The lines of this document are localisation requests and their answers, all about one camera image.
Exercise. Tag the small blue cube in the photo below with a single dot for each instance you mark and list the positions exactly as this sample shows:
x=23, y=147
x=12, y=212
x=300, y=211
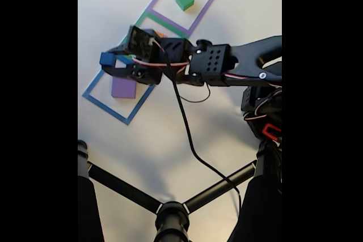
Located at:
x=107, y=59

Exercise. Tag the large purple cube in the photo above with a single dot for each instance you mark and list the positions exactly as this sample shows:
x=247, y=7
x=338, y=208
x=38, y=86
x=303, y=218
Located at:
x=123, y=90

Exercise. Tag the large orange cube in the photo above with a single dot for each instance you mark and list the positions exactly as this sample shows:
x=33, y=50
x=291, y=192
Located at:
x=160, y=35

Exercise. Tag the red clamp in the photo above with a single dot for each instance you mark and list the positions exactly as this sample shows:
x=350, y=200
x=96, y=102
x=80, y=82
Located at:
x=266, y=131

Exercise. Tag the black tripod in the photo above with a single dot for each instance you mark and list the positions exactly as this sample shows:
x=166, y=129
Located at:
x=170, y=219

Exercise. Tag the gripper camera board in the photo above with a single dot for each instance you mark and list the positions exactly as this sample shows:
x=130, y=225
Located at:
x=140, y=42

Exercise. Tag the green square tape frame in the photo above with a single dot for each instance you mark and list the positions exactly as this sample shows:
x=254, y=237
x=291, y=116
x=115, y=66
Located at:
x=141, y=21

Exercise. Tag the blue square tape frame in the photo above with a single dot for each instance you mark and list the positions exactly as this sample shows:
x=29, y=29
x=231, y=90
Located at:
x=107, y=110

